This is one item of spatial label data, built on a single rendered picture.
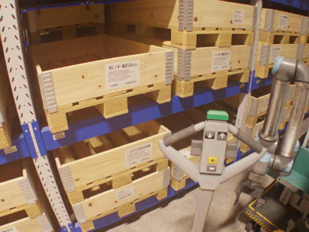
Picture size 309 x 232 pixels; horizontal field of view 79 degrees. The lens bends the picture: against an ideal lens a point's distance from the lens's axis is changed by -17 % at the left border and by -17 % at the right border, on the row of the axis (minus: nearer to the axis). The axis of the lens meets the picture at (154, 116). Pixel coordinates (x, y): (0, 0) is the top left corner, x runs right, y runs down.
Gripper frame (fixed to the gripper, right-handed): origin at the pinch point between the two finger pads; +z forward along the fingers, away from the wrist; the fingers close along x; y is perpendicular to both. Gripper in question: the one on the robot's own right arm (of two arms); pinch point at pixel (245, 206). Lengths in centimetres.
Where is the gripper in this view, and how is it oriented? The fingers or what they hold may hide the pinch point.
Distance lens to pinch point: 140.1
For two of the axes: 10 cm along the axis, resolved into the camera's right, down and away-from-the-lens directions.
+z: -2.3, 9.7, 1.1
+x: -6.7, -2.3, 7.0
